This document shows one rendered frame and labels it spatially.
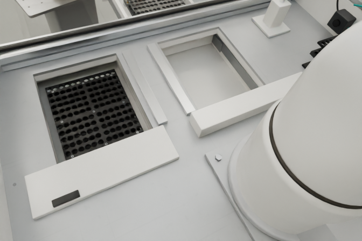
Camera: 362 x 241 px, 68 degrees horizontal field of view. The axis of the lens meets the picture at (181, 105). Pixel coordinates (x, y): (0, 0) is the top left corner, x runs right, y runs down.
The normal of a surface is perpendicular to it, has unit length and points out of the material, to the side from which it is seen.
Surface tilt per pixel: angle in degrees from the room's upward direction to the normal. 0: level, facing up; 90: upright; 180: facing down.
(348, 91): 73
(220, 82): 0
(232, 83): 0
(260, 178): 90
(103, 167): 0
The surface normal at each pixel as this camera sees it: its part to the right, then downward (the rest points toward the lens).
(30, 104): 0.11, -0.56
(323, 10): -0.89, 0.32
